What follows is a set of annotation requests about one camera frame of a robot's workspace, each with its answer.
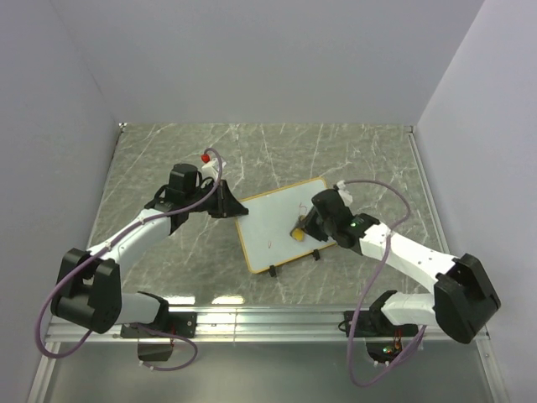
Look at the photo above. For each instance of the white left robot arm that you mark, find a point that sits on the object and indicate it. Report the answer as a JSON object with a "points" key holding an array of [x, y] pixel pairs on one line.
{"points": [[90, 281]]}

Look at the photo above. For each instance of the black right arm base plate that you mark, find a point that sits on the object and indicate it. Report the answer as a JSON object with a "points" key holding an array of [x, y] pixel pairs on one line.
{"points": [[364, 327]]}

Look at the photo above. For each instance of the aluminium mounting rail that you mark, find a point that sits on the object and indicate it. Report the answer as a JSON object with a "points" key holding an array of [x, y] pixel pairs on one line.
{"points": [[237, 324]]}

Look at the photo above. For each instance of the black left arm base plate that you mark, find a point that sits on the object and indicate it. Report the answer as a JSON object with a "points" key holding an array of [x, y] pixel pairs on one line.
{"points": [[175, 323]]}

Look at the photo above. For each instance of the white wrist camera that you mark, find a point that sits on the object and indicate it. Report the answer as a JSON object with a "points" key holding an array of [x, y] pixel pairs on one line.
{"points": [[212, 165], [345, 191]]}

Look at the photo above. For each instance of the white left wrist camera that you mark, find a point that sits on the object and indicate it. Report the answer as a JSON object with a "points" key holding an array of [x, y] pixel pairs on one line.
{"points": [[212, 165]]}

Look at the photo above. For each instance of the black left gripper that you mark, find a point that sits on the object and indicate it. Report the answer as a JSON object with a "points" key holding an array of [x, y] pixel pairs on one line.
{"points": [[226, 205]]}

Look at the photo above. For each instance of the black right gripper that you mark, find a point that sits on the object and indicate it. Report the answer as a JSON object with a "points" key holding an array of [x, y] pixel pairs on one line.
{"points": [[311, 230]]}

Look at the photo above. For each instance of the yellow handled eraser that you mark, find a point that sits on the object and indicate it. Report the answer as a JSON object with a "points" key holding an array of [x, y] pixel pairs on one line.
{"points": [[298, 234]]}

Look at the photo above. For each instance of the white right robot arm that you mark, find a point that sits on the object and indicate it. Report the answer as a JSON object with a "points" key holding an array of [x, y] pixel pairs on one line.
{"points": [[459, 297]]}

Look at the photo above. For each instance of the aluminium side rail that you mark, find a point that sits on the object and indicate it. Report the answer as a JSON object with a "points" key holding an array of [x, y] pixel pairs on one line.
{"points": [[435, 217]]}

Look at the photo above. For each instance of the yellow framed whiteboard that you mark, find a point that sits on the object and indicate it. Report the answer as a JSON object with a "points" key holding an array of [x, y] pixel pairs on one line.
{"points": [[265, 233]]}

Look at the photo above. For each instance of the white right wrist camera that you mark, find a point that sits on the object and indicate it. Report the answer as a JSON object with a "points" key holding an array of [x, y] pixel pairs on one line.
{"points": [[345, 191]]}

